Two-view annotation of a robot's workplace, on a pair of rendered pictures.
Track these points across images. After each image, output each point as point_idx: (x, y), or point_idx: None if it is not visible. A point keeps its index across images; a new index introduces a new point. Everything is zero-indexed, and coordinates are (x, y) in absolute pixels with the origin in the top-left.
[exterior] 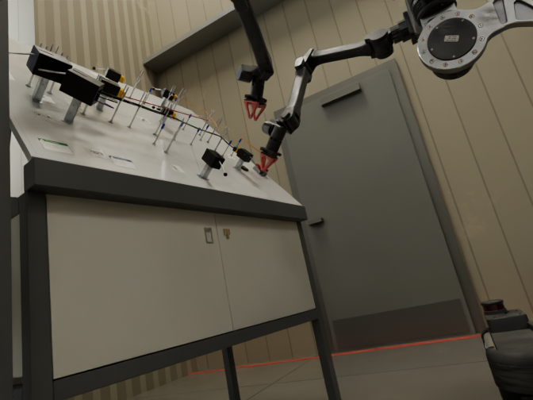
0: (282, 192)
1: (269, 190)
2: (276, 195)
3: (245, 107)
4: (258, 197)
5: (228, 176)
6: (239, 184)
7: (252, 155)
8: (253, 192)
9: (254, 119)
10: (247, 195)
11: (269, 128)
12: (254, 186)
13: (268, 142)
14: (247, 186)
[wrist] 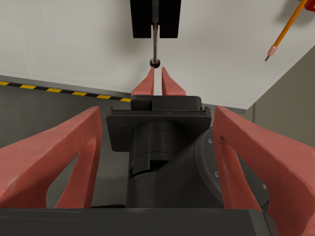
0: (250, 74)
1: (178, 65)
2: (176, 82)
3: (15, 143)
4: (65, 83)
5: (2, 11)
6: (27, 44)
7: (166, 38)
8: (63, 70)
9: (217, 111)
10: (14, 77)
11: (154, 192)
12: (111, 50)
13: (133, 149)
14: (65, 53)
